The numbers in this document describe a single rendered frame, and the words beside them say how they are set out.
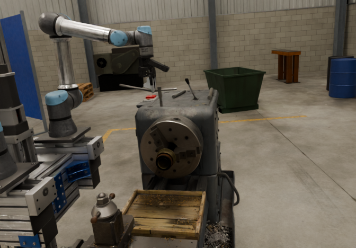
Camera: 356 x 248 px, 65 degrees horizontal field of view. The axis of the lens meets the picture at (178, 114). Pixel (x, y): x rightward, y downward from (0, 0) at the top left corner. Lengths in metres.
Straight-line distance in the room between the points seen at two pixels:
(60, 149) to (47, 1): 11.01
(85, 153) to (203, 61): 9.99
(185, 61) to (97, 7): 3.92
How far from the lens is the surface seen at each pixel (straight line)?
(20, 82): 6.77
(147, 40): 1.54
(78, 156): 1.62
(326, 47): 12.71
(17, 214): 1.26
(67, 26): 1.54
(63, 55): 1.71
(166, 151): 1.31
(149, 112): 1.57
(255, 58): 11.72
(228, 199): 2.02
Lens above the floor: 1.62
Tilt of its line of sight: 15 degrees down
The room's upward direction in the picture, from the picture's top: 4 degrees counter-clockwise
